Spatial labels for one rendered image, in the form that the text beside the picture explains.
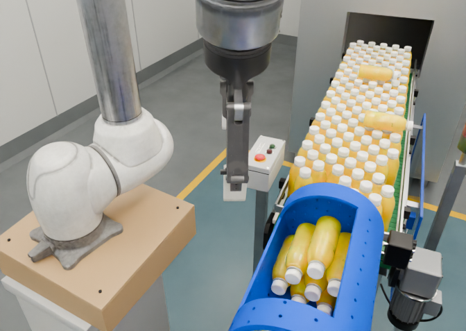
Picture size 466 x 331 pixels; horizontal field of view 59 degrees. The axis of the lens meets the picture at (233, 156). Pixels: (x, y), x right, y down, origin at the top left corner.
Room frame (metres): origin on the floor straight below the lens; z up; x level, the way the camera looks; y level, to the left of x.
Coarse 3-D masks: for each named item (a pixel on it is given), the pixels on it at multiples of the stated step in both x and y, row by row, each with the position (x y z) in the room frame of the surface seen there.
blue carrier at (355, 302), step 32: (320, 192) 0.84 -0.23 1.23; (352, 192) 0.85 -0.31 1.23; (288, 224) 0.91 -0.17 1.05; (352, 224) 0.85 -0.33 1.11; (352, 256) 0.64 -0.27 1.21; (256, 288) 0.67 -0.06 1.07; (288, 288) 0.74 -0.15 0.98; (352, 288) 0.56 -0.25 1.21; (256, 320) 0.48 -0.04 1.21; (288, 320) 0.47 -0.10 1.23; (320, 320) 0.47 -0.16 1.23; (352, 320) 0.49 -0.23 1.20
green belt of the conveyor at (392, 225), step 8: (408, 88) 2.18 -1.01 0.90; (408, 96) 2.08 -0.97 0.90; (408, 104) 1.98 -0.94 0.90; (400, 160) 1.46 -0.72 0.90; (400, 168) 1.41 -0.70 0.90; (400, 176) 1.35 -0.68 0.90; (400, 184) 1.30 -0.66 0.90; (392, 216) 1.11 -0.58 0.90; (392, 224) 1.07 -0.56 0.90; (384, 248) 0.96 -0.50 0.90; (384, 264) 0.91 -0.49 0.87
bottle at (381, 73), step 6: (360, 66) 1.92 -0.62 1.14; (366, 66) 1.91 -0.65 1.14; (372, 66) 1.91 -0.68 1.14; (378, 66) 1.91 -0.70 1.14; (360, 72) 1.90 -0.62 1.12; (366, 72) 1.89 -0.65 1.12; (372, 72) 1.88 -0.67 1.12; (378, 72) 1.87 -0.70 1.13; (384, 72) 1.86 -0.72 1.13; (390, 72) 1.86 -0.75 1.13; (372, 78) 1.88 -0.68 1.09; (378, 78) 1.87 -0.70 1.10; (384, 78) 1.86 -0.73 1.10; (390, 78) 1.86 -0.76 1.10
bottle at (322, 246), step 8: (328, 216) 0.82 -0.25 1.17; (320, 224) 0.79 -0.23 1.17; (328, 224) 0.79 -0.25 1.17; (336, 224) 0.79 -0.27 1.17; (320, 232) 0.76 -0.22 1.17; (328, 232) 0.76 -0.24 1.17; (336, 232) 0.77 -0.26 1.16; (312, 240) 0.74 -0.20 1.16; (320, 240) 0.73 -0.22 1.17; (328, 240) 0.73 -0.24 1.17; (336, 240) 0.75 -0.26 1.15; (312, 248) 0.71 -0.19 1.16; (320, 248) 0.70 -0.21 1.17; (328, 248) 0.71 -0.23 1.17; (312, 256) 0.69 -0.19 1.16; (320, 256) 0.68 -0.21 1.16; (328, 256) 0.69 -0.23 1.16; (328, 264) 0.68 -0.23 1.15
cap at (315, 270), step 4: (312, 264) 0.67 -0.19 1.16; (316, 264) 0.66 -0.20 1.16; (320, 264) 0.67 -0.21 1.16; (308, 268) 0.66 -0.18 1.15; (312, 268) 0.66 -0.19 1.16; (316, 268) 0.65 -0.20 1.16; (320, 268) 0.66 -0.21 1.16; (308, 272) 0.66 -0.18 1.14; (312, 272) 0.66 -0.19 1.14; (316, 272) 0.65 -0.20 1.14; (320, 272) 0.65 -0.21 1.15; (312, 276) 0.66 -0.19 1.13; (316, 276) 0.65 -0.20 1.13; (320, 276) 0.65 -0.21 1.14
